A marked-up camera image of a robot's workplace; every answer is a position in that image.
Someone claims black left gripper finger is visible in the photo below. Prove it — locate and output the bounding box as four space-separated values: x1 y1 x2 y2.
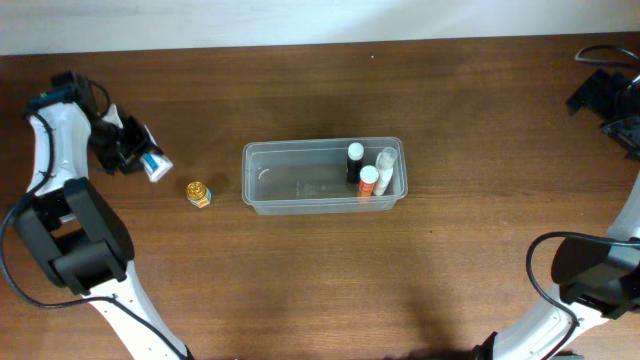
118 153 144 174
130 117 161 153

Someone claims black bottle white cap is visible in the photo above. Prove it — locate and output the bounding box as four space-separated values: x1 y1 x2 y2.
347 142 364 184

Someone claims white Panadol box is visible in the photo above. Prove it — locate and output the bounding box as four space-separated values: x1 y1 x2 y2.
140 153 173 183

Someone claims small gold-lid balm jar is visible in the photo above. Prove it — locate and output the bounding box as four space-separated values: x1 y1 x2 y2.
186 181 212 208

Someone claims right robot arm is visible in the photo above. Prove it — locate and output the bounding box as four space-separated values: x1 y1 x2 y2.
471 70 639 360

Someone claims orange Redoxon tube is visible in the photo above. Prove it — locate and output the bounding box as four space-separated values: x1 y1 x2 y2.
357 165 379 197

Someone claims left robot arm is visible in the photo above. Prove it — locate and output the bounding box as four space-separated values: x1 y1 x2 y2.
2 71 192 359

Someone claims clear plastic container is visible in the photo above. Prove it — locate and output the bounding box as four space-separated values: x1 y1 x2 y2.
242 137 408 215

